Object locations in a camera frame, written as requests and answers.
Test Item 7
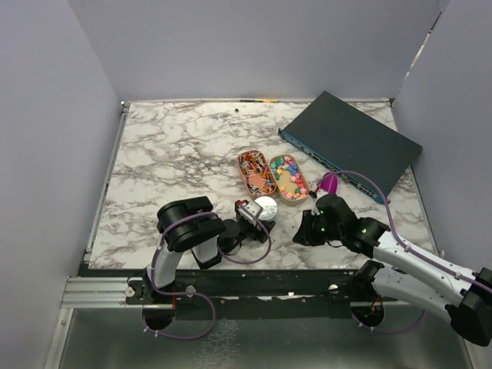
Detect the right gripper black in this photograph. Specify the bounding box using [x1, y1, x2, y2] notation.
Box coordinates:
[292, 209, 344, 246]

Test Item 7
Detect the purple plastic scoop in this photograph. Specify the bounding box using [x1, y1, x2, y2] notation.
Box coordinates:
[318, 172, 338, 194]

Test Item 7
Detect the orange lollipop tray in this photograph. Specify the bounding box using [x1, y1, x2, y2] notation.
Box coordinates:
[236, 150, 277, 199]

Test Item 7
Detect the beige star candy tray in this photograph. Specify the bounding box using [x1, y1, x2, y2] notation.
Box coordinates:
[269, 155, 310, 205]

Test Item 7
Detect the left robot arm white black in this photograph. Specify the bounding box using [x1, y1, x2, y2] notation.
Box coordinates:
[125, 196, 278, 304]

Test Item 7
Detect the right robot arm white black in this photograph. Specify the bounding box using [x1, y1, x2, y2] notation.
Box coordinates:
[293, 194, 491, 347]

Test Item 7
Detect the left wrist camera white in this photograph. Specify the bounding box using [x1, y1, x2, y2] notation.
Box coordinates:
[238, 201, 263, 227]

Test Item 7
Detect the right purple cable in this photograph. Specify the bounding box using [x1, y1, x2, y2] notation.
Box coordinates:
[313, 170, 492, 334]

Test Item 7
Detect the dark teal network switch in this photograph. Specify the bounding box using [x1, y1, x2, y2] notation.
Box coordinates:
[278, 91, 422, 204]

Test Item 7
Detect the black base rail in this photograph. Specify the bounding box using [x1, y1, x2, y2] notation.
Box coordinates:
[126, 269, 377, 321]

